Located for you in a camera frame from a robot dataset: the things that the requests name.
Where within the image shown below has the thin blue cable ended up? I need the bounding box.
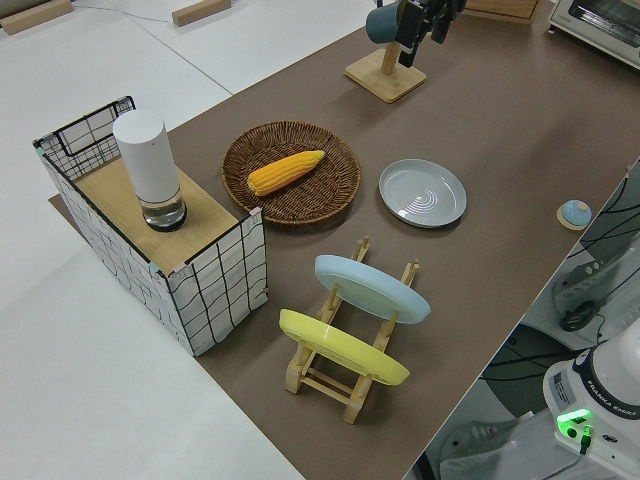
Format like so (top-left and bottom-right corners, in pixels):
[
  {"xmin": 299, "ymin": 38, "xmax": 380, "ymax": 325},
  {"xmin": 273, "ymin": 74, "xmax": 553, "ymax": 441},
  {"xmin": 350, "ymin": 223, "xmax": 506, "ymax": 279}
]
[{"xmin": 72, "ymin": 0, "xmax": 174, "ymax": 24}]

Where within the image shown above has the dark blue mug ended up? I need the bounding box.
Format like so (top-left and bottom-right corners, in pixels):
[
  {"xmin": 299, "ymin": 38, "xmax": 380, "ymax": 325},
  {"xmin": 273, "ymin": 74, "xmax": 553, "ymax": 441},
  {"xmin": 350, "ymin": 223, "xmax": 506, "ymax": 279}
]
[{"xmin": 365, "ymin": 2, "xmax": 404, "ymax": 45}]

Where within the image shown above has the large wooden box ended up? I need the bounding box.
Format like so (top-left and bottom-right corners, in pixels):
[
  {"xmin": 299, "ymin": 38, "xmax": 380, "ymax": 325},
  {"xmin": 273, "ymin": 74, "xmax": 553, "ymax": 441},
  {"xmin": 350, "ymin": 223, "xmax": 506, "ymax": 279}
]
[{"xmin": 459, "ymin": 0, "xmax": 544, "ymax": 24}]

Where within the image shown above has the brown wicker basket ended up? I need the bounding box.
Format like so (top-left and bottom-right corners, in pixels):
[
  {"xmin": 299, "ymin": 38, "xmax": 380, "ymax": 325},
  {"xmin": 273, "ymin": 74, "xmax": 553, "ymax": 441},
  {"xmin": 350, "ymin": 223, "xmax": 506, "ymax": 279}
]
[{"xmin": 221, "ymin": 120, "xmax": 362, "ymax": 230}]

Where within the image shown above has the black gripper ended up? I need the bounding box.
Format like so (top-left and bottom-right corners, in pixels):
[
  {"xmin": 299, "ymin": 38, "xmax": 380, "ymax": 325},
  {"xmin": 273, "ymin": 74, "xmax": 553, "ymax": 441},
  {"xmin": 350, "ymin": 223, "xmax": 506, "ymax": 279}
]
[{"xmin": 398, "ymin": 0, "xmax": 469, "ymax": 69}]

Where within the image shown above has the wooden plate rack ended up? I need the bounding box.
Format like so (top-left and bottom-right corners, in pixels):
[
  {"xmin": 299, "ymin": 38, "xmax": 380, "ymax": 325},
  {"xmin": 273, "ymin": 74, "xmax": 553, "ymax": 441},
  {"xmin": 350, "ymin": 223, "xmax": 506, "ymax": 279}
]
[{"xmin": 284, "ymin": 236, "xmax": 422, "ymax": 425}]

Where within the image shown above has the wooden block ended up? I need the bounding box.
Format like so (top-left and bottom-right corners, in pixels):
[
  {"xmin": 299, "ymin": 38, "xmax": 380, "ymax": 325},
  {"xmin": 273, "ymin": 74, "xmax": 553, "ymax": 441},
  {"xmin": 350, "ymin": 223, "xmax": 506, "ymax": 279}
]
[
  {"xmin": 172, "ymin": 0, "xmax": 236, "ymax": 26},
  {"xmin": 0, "ymin": 0, "xmax": 74, "ymax": 35}
]

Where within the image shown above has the yellow plate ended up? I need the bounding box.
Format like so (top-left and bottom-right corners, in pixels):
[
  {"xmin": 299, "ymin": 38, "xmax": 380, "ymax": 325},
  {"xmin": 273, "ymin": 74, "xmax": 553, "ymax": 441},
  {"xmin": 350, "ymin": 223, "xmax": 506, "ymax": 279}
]
[{"xmin": 278, "ymin": 308, "xmax": 411, "ymax": 387}]

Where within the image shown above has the wire grid wooden shelf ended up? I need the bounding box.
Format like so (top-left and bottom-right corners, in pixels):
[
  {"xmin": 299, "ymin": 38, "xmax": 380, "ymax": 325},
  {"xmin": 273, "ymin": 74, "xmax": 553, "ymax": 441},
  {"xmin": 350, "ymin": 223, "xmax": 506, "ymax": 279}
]
[{"xmin": 33, "ymin": 94, "xmax": 269, "ymax": 357}]

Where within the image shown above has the light blue plate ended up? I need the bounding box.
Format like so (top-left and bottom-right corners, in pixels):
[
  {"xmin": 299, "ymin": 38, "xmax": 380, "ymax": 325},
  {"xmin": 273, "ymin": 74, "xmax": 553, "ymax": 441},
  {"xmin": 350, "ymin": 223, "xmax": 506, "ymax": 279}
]
[{"xmin": 314, "ymin": 254, "xmax": 432, "ymax": 326}]

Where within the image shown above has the white toaster oven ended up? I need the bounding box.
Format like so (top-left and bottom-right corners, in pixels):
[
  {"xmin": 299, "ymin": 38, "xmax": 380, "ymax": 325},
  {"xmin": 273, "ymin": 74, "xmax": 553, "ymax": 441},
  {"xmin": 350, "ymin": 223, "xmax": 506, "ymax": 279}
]
[{"xmin": 544, "ymin": 0, "xmax": 640, "ymax": 51}]

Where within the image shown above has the small blue dome timer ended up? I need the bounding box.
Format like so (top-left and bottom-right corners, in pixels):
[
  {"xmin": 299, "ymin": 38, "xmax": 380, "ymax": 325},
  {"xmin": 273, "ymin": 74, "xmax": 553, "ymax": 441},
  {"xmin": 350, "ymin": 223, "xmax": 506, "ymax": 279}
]
[{"xmin": 556, "ymin": 199, "xmax": 594, "ymax": 231}]

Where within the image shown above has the yellow corn cob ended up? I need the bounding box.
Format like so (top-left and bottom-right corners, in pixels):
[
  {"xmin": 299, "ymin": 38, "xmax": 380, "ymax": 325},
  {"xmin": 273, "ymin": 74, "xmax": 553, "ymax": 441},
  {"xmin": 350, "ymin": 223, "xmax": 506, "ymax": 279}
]
[{"xmin": 247, "ymin": 149, "xmax": 326, "ymax": 197}]

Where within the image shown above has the wooden mug tree stand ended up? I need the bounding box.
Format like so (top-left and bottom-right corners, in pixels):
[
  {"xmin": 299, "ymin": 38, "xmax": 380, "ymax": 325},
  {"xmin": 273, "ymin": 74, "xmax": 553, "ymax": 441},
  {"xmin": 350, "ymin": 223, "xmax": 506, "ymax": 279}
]
[{"xmin": 343, "ymin": 0, "xmax": 428, "ymax": 105}]

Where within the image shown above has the gray ceramic plate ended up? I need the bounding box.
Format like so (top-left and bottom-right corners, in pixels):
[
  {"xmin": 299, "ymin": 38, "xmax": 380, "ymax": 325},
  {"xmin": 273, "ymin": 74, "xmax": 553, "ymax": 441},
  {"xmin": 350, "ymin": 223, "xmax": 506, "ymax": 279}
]
[{"xmin": 378, "ymin": 158, "xmax": 468, "ymax": 230}]

